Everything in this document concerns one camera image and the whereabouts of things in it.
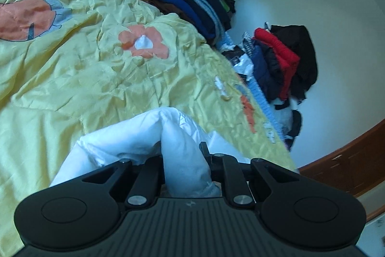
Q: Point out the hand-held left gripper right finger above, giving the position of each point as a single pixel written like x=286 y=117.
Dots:
x=224 y=172

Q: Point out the white plastic bag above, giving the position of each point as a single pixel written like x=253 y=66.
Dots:
x=245 y=65

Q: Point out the checkered cloth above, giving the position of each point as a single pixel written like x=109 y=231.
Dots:
x=247 y=43

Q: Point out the red jacket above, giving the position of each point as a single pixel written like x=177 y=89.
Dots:
x=282 y=55

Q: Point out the dark cloth on chair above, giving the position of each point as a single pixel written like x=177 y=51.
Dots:
x=230 y=4

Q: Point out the navy jacket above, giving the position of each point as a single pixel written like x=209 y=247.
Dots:
x=264 y=67

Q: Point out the brown wooden cabinet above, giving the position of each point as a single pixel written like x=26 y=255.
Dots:
x=346 y=163

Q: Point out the black sweater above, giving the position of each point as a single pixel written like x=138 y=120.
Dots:
x=210 y=7

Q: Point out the blue knit blanket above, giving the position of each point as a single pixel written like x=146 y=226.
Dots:
x=261 y=94

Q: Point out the brown sweater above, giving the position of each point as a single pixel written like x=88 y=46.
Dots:
x=164 y=5

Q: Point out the black bag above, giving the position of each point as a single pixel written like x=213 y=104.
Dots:
x=296 y=124

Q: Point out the white down jacket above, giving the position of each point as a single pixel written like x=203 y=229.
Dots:
x=180 y=139

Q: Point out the blue sweater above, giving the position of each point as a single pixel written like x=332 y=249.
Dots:
x=186 y=8

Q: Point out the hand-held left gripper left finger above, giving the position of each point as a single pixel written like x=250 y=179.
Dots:
x=149 y=174

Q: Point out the black jacket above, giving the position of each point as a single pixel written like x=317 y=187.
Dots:
x=300 y=46

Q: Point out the yellow printed blanket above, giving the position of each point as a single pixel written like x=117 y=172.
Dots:
x=75 y=64

